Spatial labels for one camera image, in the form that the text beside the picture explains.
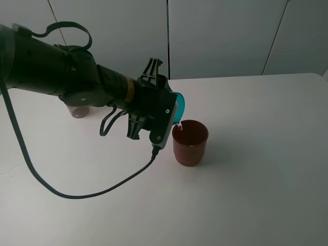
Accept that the teal transparent plastic cup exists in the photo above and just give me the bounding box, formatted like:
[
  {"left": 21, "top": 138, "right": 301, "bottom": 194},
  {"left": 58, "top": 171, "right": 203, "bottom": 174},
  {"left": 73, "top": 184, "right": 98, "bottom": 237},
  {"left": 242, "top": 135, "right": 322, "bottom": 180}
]
[{"left": 148, "top": 93, "right": 187, "bottom": 126}]

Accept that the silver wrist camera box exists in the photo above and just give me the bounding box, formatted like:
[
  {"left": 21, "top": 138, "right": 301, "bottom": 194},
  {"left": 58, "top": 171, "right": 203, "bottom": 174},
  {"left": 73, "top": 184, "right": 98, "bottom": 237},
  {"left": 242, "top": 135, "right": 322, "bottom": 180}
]
[{"left": 149, "top": 91, "right": 177, "bottom": 150}]

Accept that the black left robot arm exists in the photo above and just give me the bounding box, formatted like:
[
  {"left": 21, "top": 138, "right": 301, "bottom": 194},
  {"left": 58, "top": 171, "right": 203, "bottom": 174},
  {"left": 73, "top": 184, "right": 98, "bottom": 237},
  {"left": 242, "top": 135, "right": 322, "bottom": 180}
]
[{"left": 1, "top": 22, "right": 177, "bottom": 124}]

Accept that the black camera cable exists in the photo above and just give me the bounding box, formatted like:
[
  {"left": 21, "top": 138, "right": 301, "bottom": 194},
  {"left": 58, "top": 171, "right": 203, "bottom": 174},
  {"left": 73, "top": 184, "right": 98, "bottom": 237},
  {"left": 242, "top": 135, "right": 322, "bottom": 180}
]
[{"left": 0, "top": 79, "right": 159, "bottom": 200}]

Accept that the smoky transparent water bottle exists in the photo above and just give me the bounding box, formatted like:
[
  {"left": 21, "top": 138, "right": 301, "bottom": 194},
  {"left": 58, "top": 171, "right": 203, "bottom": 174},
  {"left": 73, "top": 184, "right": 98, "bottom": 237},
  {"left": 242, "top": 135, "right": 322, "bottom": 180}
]
[{"left": 67, "top": 106, "right": 91, "bottom": 118}]

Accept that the thin black looped cable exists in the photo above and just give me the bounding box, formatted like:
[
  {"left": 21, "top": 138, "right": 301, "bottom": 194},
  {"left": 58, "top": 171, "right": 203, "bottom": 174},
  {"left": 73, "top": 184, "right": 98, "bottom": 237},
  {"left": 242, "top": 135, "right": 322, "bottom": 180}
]
[{"left": 32, "top": 21, "right": 93, "bottom": 51}]

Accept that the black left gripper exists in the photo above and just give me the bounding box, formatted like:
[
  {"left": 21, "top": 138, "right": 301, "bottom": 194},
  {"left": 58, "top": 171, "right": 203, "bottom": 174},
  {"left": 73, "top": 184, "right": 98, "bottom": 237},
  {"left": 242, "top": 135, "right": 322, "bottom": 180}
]
[{"left": 126, "top": 58, "right": 172, "bottom": 140}]

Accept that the red plastic cup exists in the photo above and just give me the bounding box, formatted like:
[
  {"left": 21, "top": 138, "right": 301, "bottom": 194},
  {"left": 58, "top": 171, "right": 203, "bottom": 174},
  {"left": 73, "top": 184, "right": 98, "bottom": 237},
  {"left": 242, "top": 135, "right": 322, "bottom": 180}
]
[{"left": 172, "top": 119, "right": 209, "bottom": 167}]

